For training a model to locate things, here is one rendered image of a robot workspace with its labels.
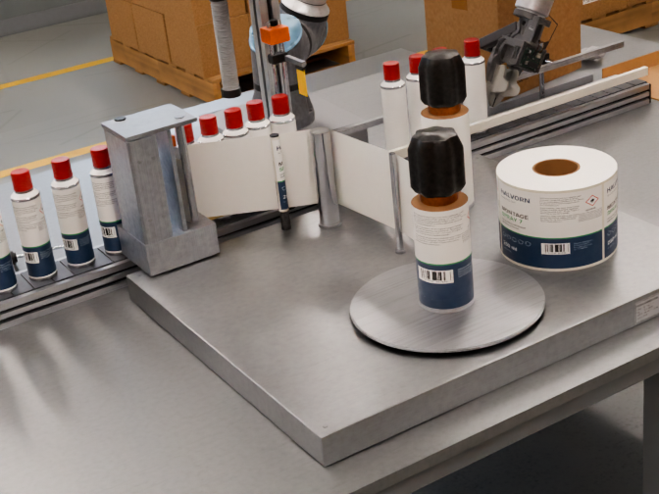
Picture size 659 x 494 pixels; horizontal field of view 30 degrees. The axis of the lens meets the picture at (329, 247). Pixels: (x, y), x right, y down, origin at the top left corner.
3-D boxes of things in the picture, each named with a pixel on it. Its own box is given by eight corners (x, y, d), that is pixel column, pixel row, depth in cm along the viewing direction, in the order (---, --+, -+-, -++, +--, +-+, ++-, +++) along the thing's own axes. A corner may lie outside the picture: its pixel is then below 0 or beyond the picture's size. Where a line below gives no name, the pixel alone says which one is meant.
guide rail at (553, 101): (240, 211, 237) (239, 202, 236) (237, 210, 238) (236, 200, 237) (647, 74, 284) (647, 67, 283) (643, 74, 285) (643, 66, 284)
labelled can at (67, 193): (74, 271, 224) (51, 167, 215) (63, 262, 228) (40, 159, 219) (100, 262, 226) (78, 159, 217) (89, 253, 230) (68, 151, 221)
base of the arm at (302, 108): (270, 136, 273) (267, 94, 268) (236, 119, 284) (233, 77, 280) (328, 121, 280) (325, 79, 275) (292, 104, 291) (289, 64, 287)
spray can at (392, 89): (395, 163, 255) (387, 68, 246) (381, 157, 259) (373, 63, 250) (416, 156, 257) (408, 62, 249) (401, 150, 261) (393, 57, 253)
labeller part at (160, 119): (126, 142, 207) (125, 136, 207) (101, 126, 216) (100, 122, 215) (198, 121, 213) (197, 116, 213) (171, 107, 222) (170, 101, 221)
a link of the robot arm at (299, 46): (244, 86, 274) (238, 26, 268) (265, 68, 286) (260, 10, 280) (295, 88, 271) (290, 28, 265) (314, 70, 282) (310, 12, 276)
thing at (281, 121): (286, 200, 243) (274, 102, 235) (274, 193, 247) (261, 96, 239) (309, 192, 246) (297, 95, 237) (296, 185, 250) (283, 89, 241)
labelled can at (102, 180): (111, 258, 227) (90, 155, 218) (100, 249, 231) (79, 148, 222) (137, 250, 229) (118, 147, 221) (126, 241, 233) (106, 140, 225)
